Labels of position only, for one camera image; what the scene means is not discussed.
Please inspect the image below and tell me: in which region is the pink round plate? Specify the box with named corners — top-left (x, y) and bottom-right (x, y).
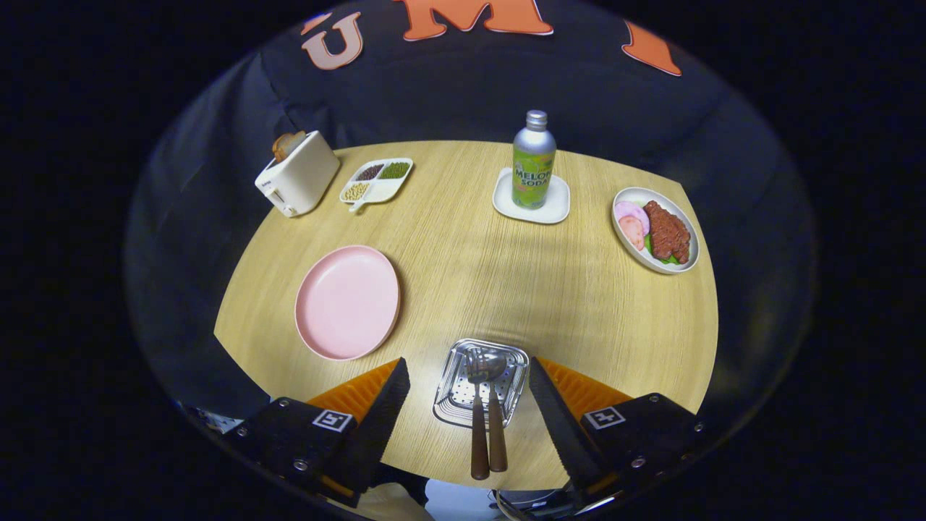
top-left (294, 245), bottom-right (402, 362)

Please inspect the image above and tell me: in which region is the green soda bottle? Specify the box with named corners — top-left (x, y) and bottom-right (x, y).
top-left (511, 110), bottom-right (558, 211)

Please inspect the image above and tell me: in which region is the white toaster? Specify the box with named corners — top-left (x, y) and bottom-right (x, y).
top-left (255, 130), bottom-right (341, 219)

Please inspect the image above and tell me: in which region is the white divided dish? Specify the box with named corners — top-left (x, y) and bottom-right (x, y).
top-left (339, 158), bottom-right (415, 213)

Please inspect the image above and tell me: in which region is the white square coaster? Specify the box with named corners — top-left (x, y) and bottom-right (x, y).
top-left (492, 168), bottom-right (572, 225)

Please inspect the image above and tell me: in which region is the pale pink ham slice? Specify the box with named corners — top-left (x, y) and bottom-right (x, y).
top-left (615, 201), bottom-right (650, 234)

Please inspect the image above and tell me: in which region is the metal wire basket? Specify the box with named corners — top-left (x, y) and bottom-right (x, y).
top-left (432, 338), bottom-right (530, 431)

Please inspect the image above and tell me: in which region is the white oval plate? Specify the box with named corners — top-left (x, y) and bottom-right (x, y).
top-left (611, 187), bottom-right (700, 276)

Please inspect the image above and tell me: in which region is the green lettuce leaf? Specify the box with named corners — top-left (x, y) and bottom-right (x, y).
top-left (646, 235), bottom-right (681, 266)

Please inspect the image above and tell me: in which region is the metal fork with wooden handle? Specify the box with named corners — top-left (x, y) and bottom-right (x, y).
top-left (465, 347), bottom-right (491, 481)

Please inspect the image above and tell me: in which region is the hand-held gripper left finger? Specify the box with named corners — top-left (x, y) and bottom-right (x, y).
top-left (228, 357), bottom-right (411, 507)

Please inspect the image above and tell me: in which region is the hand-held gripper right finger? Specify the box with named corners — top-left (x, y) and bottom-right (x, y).
top-left (528, 356), bottom-right (713, 500)

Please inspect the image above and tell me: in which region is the red-brown meat piece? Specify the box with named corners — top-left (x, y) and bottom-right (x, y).
top-left (643, 200), bottom-right (692, 265)

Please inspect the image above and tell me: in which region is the metal spoon with wooden handle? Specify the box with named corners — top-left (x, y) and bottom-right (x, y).
top-left (477, 353), bottom-right (509, 473)

